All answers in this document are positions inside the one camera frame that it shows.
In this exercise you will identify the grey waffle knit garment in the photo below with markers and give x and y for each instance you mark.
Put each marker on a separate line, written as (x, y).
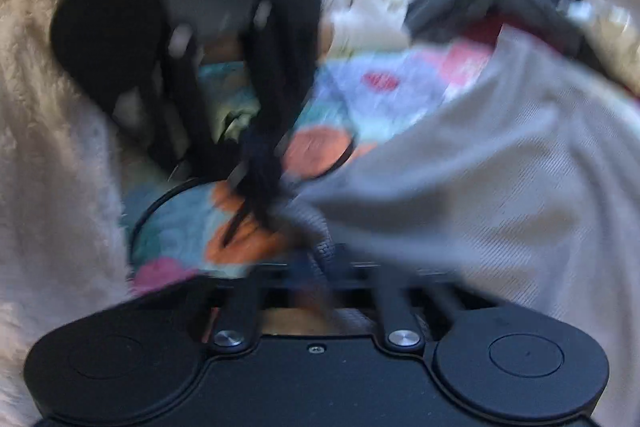
(500, 182)

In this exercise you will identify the white fluffy blanket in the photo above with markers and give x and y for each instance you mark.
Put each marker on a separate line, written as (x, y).
(50, 157)

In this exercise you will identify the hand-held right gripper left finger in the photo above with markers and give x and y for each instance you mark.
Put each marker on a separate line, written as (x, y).
(240, 307)

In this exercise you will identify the floral quilt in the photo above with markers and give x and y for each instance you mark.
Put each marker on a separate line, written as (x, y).
(340, 92)

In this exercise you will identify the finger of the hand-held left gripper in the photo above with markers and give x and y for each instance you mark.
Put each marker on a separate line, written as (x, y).
(182, 107)
(280, 107)

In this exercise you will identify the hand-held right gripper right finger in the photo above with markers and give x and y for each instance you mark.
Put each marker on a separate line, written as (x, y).
(392, 307)

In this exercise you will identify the red garment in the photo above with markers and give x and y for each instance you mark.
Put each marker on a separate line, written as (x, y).
(485, 27)

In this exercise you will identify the white cloth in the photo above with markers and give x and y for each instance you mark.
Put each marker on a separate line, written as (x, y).
(365, 7)

